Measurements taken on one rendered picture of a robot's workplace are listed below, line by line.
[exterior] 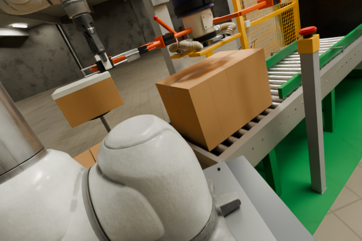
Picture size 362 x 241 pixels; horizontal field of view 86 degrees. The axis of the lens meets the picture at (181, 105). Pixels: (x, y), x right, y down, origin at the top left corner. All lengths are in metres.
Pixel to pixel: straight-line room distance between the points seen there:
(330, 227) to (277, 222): 0.92
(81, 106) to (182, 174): 2.08
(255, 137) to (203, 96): 0.36
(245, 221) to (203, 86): 0.70
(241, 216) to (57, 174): 0.36
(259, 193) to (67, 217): 0.49
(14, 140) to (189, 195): 0.27
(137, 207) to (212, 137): 0.85
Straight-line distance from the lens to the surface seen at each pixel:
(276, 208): 0.62
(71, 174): 0.38
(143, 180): 0.31
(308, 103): 1.23
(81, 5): 0.94
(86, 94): 2.32
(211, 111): 1.08
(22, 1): 0.93
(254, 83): 1.30
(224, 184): 0.55
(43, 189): 0.36
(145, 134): 0.31
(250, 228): 0.47
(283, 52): 2.41
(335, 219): 1.55
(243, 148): 1.09
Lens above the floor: 1.25
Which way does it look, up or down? 22 degrees down
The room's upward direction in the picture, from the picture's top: 20 degrees counter-clockwise
